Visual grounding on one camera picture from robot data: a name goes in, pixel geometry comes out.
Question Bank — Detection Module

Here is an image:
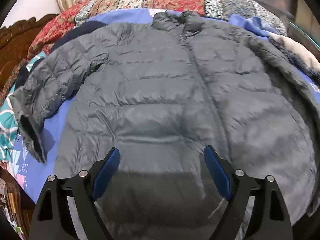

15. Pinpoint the grey puffer jacket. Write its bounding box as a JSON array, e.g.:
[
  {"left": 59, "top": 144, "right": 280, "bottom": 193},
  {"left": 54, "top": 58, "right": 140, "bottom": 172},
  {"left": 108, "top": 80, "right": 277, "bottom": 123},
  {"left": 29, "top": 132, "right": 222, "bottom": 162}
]
[{"left": 9, "top": 10, "right": 320, "bottom": 240}]

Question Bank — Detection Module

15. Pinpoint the teal white wavy pillow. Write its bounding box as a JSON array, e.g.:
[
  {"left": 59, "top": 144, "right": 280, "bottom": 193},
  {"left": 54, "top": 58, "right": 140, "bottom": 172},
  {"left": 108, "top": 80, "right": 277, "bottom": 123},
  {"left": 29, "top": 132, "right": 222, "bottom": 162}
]
[{"left": 0, "top": 51, "right": 48, "bottom": 162}]

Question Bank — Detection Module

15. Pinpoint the white black fleece garment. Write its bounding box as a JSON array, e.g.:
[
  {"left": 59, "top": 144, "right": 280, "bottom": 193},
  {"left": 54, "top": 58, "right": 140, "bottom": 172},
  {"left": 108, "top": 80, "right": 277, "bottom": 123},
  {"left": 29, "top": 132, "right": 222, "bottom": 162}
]
[{"left": 268, "top": 33, "right": 320, "bottom": 84}]

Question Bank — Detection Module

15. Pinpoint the glass side table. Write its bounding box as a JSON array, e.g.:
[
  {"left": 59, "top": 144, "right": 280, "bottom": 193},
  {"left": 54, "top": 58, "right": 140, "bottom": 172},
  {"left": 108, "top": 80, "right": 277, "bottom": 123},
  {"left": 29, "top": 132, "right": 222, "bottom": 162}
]
[{"left": 255, "top": 0, "right": 319, "bottom": 59}]

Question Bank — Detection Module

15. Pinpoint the blue patterned bedsheet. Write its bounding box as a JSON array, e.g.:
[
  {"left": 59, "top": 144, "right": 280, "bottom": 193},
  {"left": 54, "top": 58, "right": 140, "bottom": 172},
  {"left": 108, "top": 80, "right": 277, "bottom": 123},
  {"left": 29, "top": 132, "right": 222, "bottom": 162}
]
[{"left": 6, "top": 7, "right": 320, "bottom": 203}]

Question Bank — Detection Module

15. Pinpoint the brown floral cloth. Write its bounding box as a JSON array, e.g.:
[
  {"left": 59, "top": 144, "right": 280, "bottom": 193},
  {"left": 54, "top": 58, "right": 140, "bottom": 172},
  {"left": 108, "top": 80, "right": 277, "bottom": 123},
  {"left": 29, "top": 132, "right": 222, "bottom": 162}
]
[{"left": 1, "top": 59, "right": 28, "bottom": 106}]

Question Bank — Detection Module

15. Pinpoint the navy knit garment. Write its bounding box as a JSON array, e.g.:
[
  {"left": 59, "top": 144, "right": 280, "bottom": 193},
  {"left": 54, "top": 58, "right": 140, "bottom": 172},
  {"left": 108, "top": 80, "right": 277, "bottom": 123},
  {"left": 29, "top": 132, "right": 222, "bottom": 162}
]
[{"left": 14, "top": 21, "right": 106, "bottom": 90}]

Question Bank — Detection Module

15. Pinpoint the red patchwork quilt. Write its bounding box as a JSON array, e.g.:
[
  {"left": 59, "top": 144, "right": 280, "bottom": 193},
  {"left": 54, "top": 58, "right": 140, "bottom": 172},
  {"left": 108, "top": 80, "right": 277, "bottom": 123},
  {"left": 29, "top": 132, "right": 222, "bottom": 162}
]
[{"left": 27, "top": 0, "right": 287, "bottom": 60}]

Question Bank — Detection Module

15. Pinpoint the carved wooden headboard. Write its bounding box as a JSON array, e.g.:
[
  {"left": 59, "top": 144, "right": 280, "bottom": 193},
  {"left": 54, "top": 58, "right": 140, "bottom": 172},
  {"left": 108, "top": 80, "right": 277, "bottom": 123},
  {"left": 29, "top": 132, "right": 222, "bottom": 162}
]
[{"left": 0, "top": 14, "right": 56, "bottom": 88}]

